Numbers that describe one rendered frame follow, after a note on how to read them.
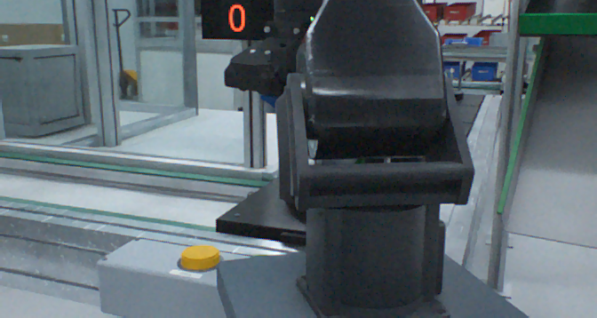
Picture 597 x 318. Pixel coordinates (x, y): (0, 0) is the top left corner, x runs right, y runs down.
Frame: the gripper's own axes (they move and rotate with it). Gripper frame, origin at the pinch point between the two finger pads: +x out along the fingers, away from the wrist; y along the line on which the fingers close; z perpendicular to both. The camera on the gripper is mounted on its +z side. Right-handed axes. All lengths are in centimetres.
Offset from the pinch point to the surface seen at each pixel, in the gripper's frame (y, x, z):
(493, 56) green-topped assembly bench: -194, 29, -479
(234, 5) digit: -25.9, -12.9, -13.6
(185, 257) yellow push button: -4.3, 11.9, 12.5
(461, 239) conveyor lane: 12.5, 13.0, -13.4
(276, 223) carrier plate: -4.5, 12.1, -0.8
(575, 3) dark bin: 19.3, -12.9, -20.6
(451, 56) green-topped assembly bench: -233, 31, -472
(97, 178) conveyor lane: -51, 16, -3
